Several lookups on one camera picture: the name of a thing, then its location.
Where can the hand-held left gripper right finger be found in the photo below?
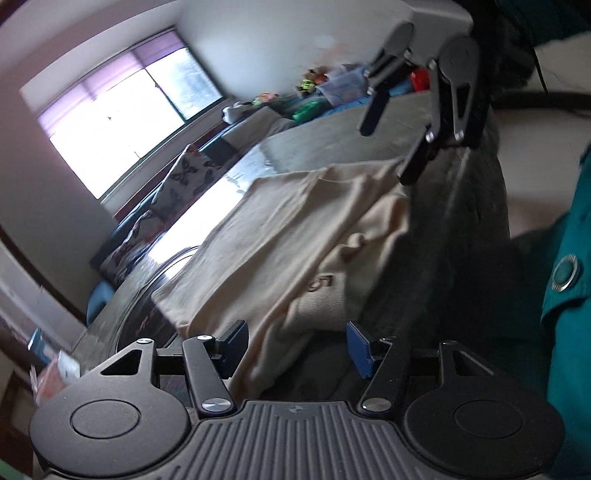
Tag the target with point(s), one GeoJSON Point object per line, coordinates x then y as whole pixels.
{"type": "Point", "coordinates": [359, 347]}

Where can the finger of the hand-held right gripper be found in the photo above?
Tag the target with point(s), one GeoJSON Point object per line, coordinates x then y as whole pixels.
{"type": "Point", "coordinates": [415, 161]}
{"type": "Point", "coordinates": [379, 104]}

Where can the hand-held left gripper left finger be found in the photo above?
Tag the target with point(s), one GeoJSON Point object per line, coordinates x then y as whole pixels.
{"type": "Point", "coordinates": [234, 344]}

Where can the cream sweatshirt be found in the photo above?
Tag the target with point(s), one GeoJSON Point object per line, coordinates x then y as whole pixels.
{"type": "Point", "coordinates": [277, 240]}

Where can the clear plastic storage box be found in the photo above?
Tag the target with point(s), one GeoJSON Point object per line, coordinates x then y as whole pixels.
{"type": "Point", "coordinates": [344, 83]}

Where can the red toy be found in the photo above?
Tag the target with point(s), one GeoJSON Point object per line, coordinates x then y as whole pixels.
{"type": "Point", "coordinates": [419, 78]}

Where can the green plastic toy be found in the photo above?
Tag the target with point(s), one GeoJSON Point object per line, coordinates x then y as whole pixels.
{"type": "Point", "coordinates": [305, 110]}

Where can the green toy figure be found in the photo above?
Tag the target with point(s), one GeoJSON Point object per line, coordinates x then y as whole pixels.
{"type": "Point", "coordinates": [307, 82]}

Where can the grey bed blanket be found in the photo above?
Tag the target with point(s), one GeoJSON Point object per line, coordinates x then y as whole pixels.
{"type": "Point", "coordinates": [452, 240]}

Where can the blue bed sheet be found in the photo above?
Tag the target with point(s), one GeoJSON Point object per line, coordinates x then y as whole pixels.
{"type": "Point", "coordinates": [99, 300]}

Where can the butterfly print pillow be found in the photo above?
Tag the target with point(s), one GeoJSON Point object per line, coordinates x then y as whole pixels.
{"type": "Point", "coordinates": [131, 244]}
{"type": "Point", "coordinates": [191, 177]}

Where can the white plush toy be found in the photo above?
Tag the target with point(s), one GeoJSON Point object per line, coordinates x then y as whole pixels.
{"type": "Point", "coordinates": [236, 110]}

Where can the pink and white packet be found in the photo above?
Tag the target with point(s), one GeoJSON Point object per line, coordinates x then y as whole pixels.
{"type": "Point", "coordinates": [57, 376]}

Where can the blue box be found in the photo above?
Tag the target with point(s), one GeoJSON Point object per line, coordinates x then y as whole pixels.
{"type": "Point", "coordinates": [39, 345]}

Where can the teal jacket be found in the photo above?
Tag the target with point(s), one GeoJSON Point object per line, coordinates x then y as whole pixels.
{"type": "Point", "coordinates": [570, 350]}

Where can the window with purple blind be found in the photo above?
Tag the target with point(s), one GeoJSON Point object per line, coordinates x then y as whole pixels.
{"type": "Point", "coordinates": [115, 115]}

